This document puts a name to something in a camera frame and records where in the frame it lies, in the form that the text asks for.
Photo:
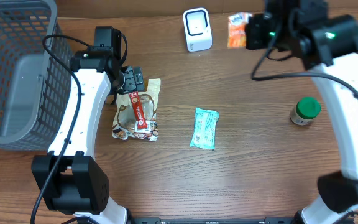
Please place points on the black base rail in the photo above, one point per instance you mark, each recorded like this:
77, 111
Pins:
266, 220

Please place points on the grey plastic mesh basket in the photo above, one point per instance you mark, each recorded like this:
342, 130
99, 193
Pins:
34, 85

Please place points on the green white small bottle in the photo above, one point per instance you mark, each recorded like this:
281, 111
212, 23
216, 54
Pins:
305, 111

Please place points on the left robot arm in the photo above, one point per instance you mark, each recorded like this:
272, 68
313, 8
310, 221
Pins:
69, 179

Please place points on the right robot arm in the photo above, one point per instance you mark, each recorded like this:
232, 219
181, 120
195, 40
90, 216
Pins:
328, 49

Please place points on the red snack bar wrapper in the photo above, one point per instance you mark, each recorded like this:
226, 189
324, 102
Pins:
138, 111

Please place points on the white brown snack bag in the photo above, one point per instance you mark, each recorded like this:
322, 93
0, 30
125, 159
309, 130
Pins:
124, 123

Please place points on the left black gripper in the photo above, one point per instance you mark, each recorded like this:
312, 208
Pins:
132, 82

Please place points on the white barcode scanner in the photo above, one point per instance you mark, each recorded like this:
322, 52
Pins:
197, 29

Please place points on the teal wet wipes pack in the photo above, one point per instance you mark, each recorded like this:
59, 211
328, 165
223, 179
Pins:
204, 129

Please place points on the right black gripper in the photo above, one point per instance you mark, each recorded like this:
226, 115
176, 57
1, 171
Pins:
252, 33

